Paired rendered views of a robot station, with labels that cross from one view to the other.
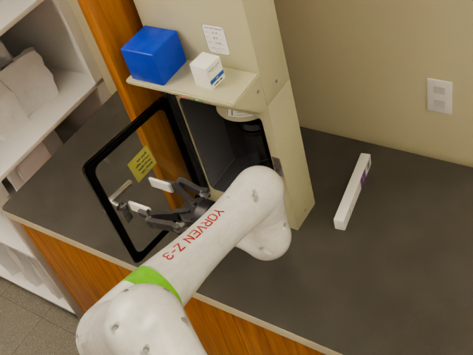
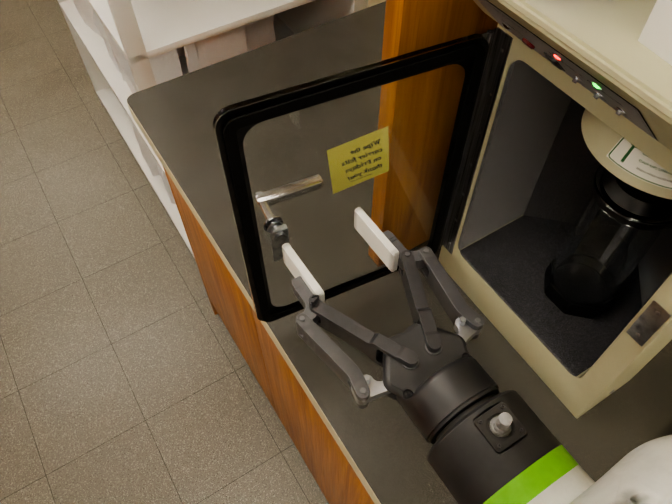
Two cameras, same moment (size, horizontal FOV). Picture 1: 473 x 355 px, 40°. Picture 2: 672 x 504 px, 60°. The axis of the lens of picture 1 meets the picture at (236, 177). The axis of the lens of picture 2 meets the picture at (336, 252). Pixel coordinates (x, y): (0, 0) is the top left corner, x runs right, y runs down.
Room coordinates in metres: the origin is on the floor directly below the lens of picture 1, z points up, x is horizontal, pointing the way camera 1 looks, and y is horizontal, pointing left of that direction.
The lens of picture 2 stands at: (0.85, 0.15, 1.75)
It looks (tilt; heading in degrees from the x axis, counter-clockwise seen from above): 55 degrees down; 13
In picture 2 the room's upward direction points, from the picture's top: straight up
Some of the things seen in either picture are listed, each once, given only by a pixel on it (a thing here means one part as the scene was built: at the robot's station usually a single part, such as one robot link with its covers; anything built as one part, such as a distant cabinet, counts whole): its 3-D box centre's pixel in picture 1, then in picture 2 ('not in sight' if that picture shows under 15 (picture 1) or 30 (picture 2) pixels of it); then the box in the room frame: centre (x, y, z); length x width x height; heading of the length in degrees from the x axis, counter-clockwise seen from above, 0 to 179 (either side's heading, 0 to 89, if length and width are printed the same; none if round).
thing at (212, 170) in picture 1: (255, 126); (620, 194); (1.41, -0.09, 1.19); 0.26 x 0.24 x 0.35; 45
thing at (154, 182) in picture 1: (160, 184); (375, 239); (1.20, 0.19, 1.28); 0.07 x 0.01 x 0.03; 46
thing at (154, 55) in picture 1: (154, 55); not in sight; (1.34, 0.10, 1.56); 0.10 x 0.10 x 0.09; 45
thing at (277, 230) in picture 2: (126, 213); (279, 241); (1.24, 0.31, 1.18); 0.02 x 0.02 x 0.06; 38
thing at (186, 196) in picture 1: (185, 196); (418, 304); (1.14, 0.13, 1.28); 0.11 x 0.01 x 0.04; 21
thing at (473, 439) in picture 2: not in sight; (490, 447); (1.02, 0.06, 1.28); 0.09 x 0.06 x 0.12; 136
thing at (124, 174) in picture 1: (149, 182); (354, 201); (1.32, 0.23, 1.19); 0.30 x 0.01 x 0.40; 128
